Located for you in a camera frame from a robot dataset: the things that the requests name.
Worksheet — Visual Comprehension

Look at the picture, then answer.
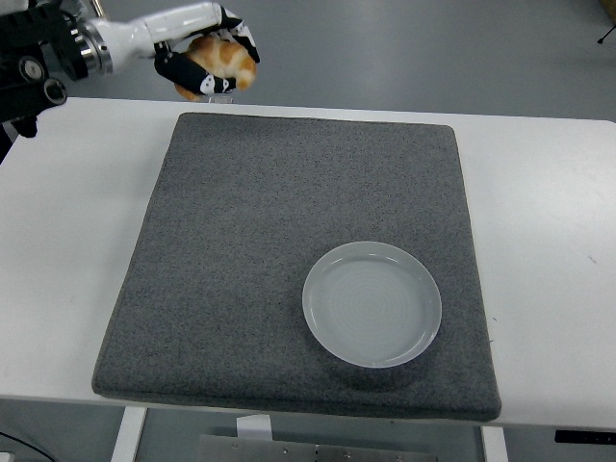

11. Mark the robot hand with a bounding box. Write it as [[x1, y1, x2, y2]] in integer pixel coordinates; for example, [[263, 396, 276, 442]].
[[98, 1, 262, 95]]

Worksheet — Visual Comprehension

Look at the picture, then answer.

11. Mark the black table control panel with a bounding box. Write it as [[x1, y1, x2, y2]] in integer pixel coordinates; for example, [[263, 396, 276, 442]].
[[553, 428, 616, 445]]

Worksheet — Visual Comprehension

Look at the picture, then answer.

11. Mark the croissant bread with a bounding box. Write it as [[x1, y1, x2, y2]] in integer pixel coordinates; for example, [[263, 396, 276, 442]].
[[173, 36, 258, 102]]

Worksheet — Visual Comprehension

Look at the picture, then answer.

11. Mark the black floor cable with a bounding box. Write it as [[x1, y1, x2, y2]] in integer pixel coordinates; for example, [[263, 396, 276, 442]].
[[0, 430, 54, 462]]

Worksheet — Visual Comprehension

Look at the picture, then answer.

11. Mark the grey square mat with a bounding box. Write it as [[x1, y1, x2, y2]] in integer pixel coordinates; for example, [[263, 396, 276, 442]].
[[90, 112, 502, 424]]

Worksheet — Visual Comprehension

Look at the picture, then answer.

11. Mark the white bracket under table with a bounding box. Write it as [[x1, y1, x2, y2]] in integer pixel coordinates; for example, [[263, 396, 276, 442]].
[[235, 413, 274, 442]]

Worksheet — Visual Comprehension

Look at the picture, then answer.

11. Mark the grey round plate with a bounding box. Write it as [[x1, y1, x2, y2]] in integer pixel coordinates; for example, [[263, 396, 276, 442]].
[[301, 241, 443, 370]]

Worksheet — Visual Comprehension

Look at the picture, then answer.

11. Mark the white table leg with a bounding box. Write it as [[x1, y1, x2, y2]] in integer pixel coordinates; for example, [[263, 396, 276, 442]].
[[109, 406, 148, 462], [480, 425, 509, 462]]

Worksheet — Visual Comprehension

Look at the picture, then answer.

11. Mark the grey metal plate with screws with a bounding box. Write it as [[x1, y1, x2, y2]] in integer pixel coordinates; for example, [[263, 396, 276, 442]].
[[196, 433, 437, 462]]

